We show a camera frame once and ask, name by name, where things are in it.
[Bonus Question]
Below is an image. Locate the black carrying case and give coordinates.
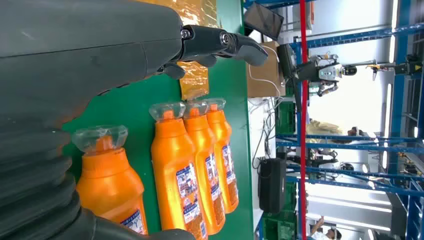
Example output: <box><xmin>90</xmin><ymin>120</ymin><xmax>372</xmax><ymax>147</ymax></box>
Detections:
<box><xmin>258</xmin><ymin>158</ymin><xmax>288</xmax><ymax>215</ymax></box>

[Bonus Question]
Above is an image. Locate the brown cardboard box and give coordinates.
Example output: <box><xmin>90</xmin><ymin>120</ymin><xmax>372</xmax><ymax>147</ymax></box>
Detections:
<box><xmin>246</xmin><ymin>41</ymin><xmax>286</xmax><ymax>99</ymax></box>

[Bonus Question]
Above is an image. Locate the red pole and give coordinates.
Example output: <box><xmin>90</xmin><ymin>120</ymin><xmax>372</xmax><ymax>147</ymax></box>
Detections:
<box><xmin>299</xmin><ymin>0</ymin><xmax>310</xmax><ymax>240</ymax></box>

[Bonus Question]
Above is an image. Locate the white table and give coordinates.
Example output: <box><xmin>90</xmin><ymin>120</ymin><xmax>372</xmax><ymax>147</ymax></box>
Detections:
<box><xmin>247</xmin><ymin>96</ymin><xmax>279</xmax><ymax>240</ymax></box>

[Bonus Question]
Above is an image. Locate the person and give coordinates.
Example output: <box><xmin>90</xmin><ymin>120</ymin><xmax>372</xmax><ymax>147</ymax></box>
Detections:
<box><xmin>309</xmin><ymin>215</ymin><xmax>343</xmax><ymax>240</ymax></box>

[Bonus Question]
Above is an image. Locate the orange detergent bottle clear cap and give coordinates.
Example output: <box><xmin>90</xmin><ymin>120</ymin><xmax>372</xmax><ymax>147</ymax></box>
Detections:
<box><xmin>149</xmin><ymin>101</ymin><xmax>209</xmax><ymax>240</ymax></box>
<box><xmin>202</xmin><ymin>97</ymin><xmax>240</xmax><ymax>215</ymax></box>
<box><xmin>71</xmin><ymin>125</ymin><xmax>149</xmax><ymax>235</ymax></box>
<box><xmin>183</xmin><ymin>100</ymin><xmax>227</xmax><ymax>236</ymax></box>

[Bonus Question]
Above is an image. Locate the black yellow machine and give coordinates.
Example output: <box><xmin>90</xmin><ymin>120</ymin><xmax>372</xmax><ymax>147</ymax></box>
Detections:
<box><xmin>364</xmin><ymin>54</ymin><xmax>424</xmax><ymax>82</ymax></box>

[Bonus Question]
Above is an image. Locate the black tablet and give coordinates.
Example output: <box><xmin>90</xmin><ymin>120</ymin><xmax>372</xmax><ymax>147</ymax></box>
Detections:
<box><xmin>243</xmin><ymin>1</ymin><xmax>285</xmax><ymax>41</ymax></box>

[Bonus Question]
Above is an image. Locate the blue steel rack frame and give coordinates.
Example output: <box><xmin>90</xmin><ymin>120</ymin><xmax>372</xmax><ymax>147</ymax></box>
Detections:
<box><xmin>243</xmin><ymin>0</ymin><xmax>424</xmax><ymax>240</ymax></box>

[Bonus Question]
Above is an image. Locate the green plastic crate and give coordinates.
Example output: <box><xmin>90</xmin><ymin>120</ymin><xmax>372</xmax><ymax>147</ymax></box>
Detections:
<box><xmin>263</xmin><ymin>213</ymin><xmax>298</xmax><ymax>240</ymax></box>
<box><xmin>277</xmin><ymin>101</ymin><xmax>297</xmax><ymax>135</ymax></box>

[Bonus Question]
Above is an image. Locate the white cable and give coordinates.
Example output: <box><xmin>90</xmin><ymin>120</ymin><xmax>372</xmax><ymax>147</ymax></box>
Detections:
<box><xmin>247</xmin><ymin>44</ymin><xmax>282</xmax><ymax>98</ymax></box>

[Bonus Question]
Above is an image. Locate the silver humanoid robot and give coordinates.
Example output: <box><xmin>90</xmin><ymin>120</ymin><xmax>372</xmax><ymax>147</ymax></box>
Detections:
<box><xmin>296</xmin><ymin>52</ymin><xmax>359</xmax><ymax>98</ymax></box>

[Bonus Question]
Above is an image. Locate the yellow taped cardboard mat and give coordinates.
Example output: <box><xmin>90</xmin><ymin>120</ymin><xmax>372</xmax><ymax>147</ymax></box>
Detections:
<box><xmin>135</xmin><ymin>0</ymin><xmax>220</xmax><ymax>102</ymax></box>

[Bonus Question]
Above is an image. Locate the black cable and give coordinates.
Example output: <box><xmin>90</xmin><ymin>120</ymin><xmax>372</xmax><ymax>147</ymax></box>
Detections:
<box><xmin>251</xmin><ymin>97</ymin><xmax>276</xmax><ymax>170</ymax></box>

